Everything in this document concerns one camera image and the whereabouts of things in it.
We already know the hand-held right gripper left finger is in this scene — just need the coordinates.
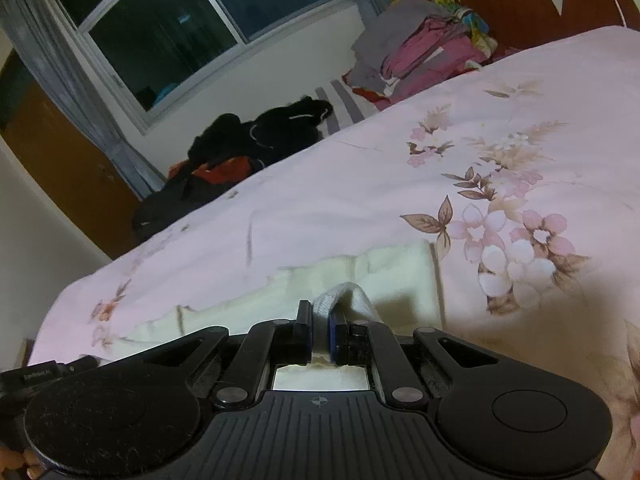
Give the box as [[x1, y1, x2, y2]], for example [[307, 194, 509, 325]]
[[135, 300, 315, 409]]

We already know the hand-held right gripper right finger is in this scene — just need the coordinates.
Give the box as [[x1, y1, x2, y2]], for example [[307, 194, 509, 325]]
[[327, 310, 502, 407]]

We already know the white knit sweater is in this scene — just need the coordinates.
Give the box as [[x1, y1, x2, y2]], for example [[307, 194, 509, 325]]
[[90, 240, 444, 392]]

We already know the pile of black clothes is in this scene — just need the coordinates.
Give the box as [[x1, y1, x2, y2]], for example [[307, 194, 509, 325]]
[[132, 96, 335, 242]]

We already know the pile of colourful clothes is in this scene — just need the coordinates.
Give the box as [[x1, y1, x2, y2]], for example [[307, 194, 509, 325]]
[[342, 0, 501, 112]]

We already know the person's left hand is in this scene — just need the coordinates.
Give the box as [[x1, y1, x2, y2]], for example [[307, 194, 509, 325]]
[[0, 440, 46, 480]]

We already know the pink floral bed sheet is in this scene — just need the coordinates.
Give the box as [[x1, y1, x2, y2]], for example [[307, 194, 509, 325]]
[[27, 25, 640, 480]]

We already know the red orange garment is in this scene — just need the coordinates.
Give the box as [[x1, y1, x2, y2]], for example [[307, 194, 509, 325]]
[[169, 156, 254, 187]]

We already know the brown wooden door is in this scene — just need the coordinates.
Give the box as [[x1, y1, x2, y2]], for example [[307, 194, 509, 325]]
[[0, 50, 142, 262]]

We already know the grey striped pillow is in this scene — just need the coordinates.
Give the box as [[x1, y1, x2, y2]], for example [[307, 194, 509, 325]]
[[314, 79, 372, 137]]

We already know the red and white headboard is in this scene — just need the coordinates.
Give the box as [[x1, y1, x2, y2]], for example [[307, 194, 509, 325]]
[[420, 0, 640, 52]]

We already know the window with white frame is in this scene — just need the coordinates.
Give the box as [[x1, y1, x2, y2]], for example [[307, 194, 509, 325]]
[[50, 0, 354, 134]]

